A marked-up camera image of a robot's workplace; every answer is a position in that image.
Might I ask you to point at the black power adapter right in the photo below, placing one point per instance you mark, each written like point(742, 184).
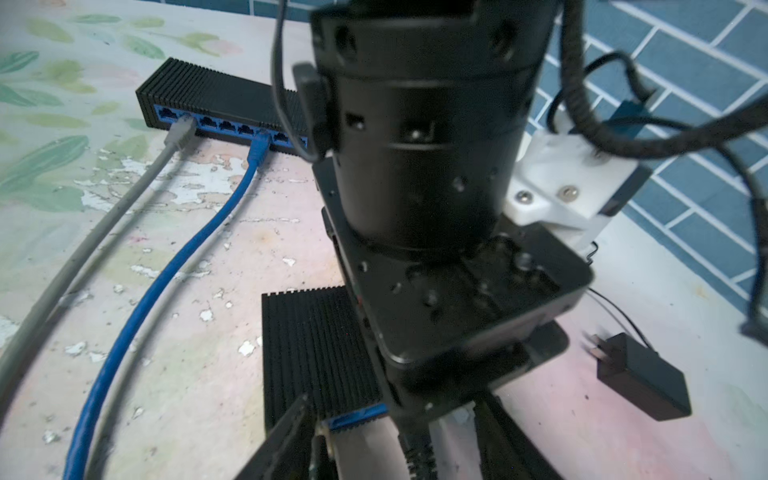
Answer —
point(642, 377)

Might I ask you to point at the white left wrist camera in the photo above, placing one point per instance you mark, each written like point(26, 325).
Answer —
point(571, 188)

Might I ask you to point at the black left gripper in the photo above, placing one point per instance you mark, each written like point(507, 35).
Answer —
point(440, 333)

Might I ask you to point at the black network switch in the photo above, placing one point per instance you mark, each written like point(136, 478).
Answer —
point(312, 346)
point(225, 107)

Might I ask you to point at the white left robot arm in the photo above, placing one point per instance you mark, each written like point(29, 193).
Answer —
point(411, 116)

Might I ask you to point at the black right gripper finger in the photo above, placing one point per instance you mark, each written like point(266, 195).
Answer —
point(286, 451)

